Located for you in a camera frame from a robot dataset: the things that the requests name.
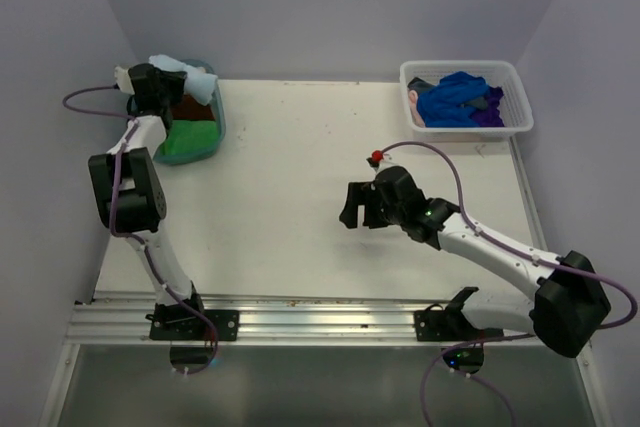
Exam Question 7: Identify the light blue towel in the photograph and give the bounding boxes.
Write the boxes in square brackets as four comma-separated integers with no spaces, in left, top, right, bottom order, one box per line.
[148,54,218,105]

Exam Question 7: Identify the green microfiber towel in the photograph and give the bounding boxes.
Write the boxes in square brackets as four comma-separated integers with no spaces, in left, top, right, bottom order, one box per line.
[155,120,219,162]

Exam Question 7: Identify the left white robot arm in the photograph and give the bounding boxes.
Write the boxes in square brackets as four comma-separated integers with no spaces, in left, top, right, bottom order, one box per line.
[88,63,208,340]

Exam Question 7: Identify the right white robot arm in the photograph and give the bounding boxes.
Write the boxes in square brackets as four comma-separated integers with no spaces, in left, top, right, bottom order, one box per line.
[339,164,611,358]

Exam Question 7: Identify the brown rolled towel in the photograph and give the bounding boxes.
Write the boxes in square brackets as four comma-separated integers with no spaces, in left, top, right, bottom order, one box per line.
[171,94,215,121]

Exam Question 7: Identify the Dora printed rolled towel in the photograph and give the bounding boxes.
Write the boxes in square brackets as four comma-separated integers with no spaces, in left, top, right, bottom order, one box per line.
[191,60,213,73]

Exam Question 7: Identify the blue plastic tub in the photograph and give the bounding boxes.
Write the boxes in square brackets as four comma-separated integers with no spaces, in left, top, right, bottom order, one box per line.
[111,55,226,165]

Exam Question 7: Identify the pink towel in basket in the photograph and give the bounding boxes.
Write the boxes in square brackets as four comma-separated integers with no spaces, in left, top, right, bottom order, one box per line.
[407,90,425,128]

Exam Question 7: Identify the dark blue towel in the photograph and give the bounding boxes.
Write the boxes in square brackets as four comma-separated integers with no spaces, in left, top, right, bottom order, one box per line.
[417,71,489,128]

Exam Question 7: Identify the white plastic basket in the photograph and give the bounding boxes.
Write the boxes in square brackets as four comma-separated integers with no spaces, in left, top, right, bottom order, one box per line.
[399,60,534,142]

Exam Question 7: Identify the dark grey towel in basket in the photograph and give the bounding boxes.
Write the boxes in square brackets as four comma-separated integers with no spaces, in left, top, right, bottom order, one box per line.
[407,77,434,95]

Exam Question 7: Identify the purple towel in basket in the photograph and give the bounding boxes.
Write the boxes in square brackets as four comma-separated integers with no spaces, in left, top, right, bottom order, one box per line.
[470,87,505,128]

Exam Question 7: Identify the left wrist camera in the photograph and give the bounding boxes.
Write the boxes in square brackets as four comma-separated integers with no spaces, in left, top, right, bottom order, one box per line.
[114,66,135,95]

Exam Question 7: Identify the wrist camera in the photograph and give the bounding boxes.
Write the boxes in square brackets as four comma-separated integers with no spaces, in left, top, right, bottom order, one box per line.
[367,150,398,174]
[114,66,135,95]

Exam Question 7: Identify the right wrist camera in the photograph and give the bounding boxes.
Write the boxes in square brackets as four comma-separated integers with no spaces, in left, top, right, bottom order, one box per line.
[367,150,398,174]

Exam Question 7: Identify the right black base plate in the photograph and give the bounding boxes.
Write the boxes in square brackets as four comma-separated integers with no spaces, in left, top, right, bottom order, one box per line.
[413,304,504,342]

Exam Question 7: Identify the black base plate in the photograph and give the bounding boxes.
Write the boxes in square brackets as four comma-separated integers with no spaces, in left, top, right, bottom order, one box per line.
[147,309,240,342]
[413,304,504,342]

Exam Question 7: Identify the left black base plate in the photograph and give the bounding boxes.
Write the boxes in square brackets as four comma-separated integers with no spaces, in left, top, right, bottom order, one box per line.
[147,309,240,342]

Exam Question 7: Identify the aluminium mounting rail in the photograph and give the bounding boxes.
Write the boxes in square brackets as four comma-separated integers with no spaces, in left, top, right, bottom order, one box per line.
[64,293,596,348]

